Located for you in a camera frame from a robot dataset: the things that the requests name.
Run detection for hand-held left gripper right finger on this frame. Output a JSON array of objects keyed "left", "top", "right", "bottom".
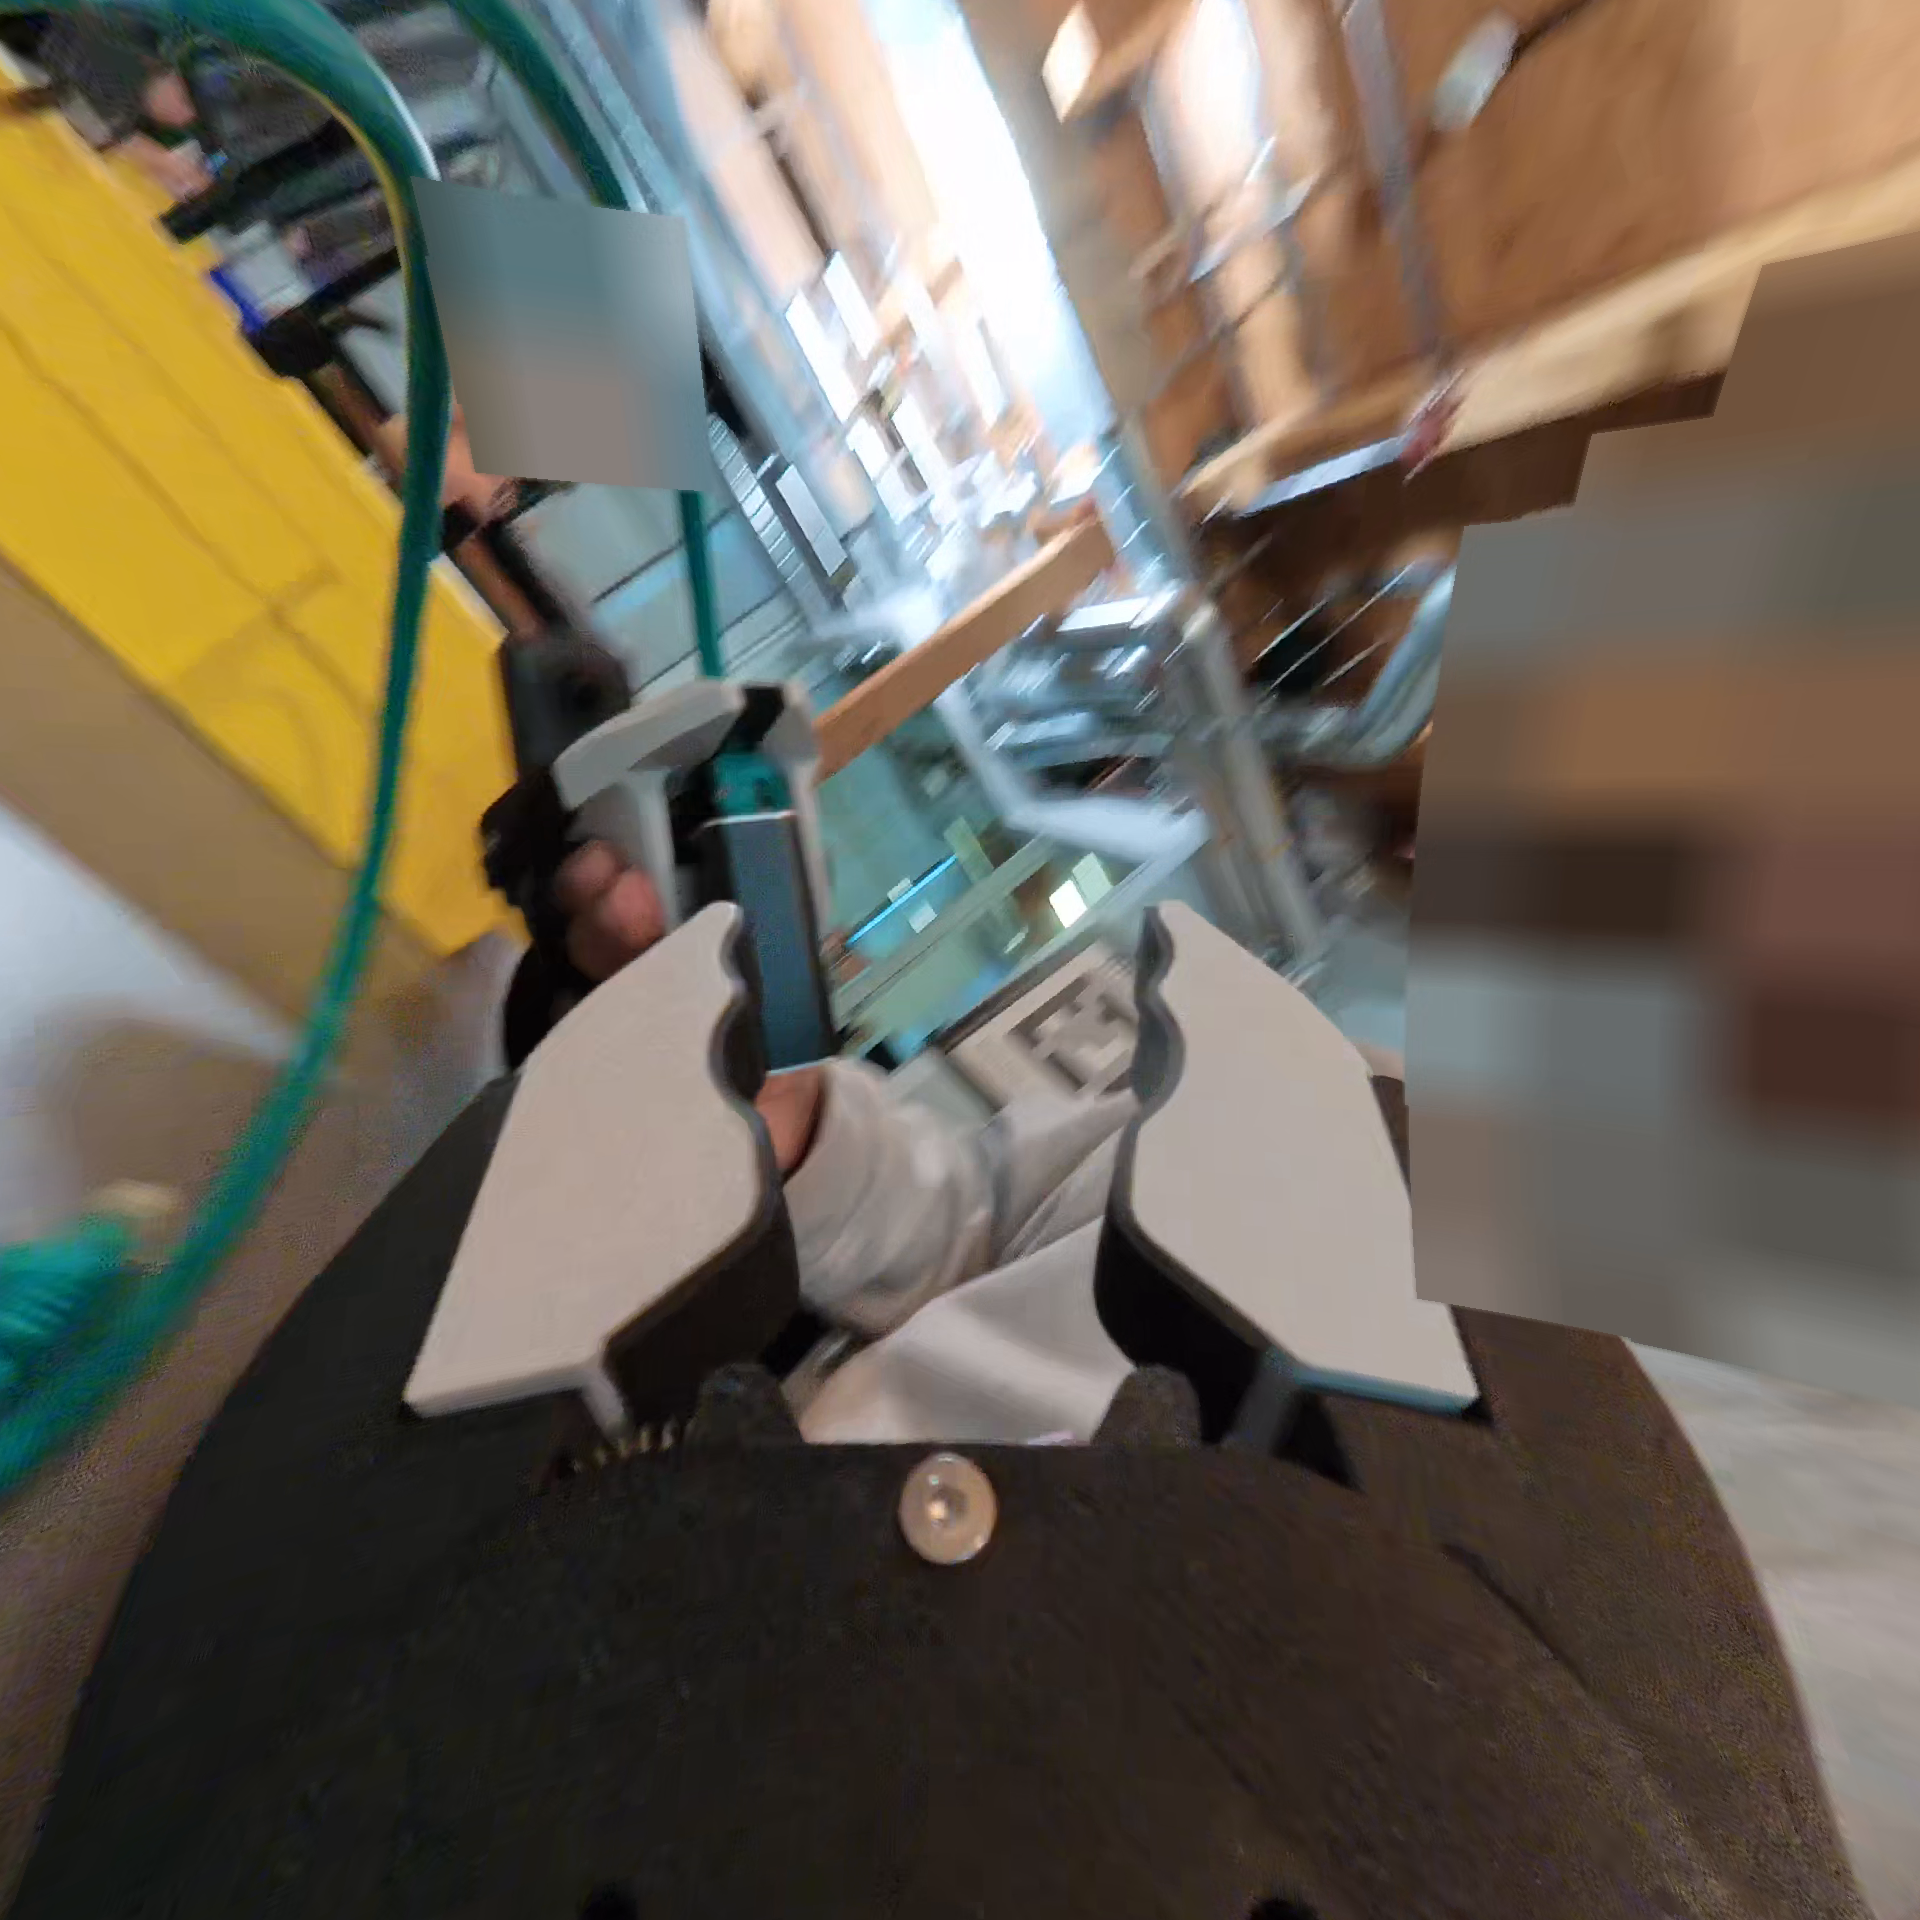
[{"left": 1094, "top": 897, "right": 1481, "bottom": 1451}]

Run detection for silver ventilation ducts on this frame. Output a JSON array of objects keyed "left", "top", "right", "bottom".
[{"left": 1274, "top": 563, "right": 1460, "bottom": 769}]

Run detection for person's right hand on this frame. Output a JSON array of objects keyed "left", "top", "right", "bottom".
[{"left": 550, "top": 838, "right": 829, "bottom": 1174}]

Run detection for green network cable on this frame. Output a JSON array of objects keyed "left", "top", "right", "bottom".
[{"left": 0, "top": 0, "right": 797, "bottom": 1502}]

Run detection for wooden beam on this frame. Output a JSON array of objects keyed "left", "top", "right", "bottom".
[{"left": 816, "top": 517, "right": 1122, "bottom": 777}]

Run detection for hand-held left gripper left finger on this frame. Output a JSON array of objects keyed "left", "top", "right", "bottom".
[{"left": 401, "top": 900, "right": 783, "bottom": 1422}]

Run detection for person's right forearm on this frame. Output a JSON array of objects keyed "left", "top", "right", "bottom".
[{"left": 778, "top": 1049, "right": 1145, "bottom": 1339}]

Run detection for yellow plastic bin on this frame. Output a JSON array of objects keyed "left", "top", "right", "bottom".
[{"left": 0, "top": 89, "right": 520, "bottom": 957}]

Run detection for framed tag board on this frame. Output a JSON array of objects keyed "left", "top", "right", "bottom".
[{"left": 960, "top": 977, "right": 1145, "bottom": 1115}]

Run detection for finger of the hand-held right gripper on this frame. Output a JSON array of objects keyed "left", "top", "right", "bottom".
[
  {"left": 550, "top": 681, "right": 748, "bottom": 922},
  {"left": 754, "top": 685, "right": 831, "bottom": 963}
]

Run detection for black port adapter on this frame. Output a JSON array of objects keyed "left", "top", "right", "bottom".
[{"left": 703, "top": 810, "right": 839, "bottom": 1077}]

